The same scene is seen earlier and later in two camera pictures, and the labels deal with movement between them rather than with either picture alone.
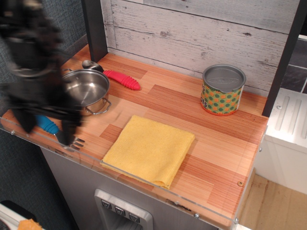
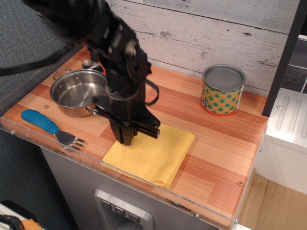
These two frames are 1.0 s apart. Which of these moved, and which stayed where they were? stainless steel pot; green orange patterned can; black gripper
Moved: black gripper
Stayed: stainless steel pot; green orange patterned can
